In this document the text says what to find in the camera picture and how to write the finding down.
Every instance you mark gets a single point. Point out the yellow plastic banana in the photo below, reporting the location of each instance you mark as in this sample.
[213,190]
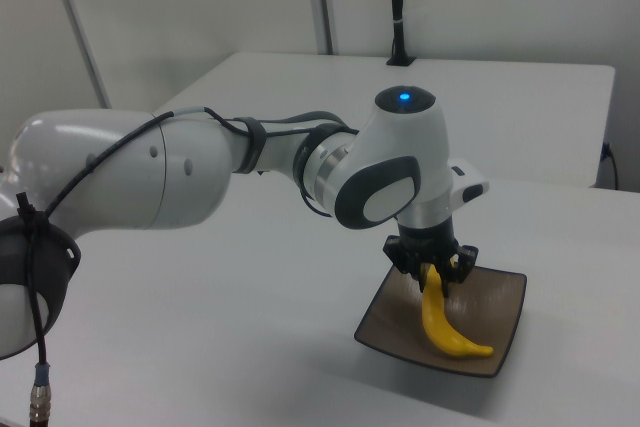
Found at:
[440,322]

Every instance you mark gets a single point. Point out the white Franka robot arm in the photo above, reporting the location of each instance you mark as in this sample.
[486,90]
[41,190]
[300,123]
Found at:
[190,167]

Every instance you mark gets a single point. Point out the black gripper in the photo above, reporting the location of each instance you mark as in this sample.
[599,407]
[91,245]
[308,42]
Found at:
[427,242]

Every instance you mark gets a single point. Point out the white side table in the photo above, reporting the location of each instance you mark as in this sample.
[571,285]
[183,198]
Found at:
[500,112]

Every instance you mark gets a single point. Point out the square brown ceramic plate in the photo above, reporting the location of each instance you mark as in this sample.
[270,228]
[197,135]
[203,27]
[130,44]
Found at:
[492,307]

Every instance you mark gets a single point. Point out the black camera stand pole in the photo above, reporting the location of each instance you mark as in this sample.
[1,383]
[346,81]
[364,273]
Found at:
[398,7]

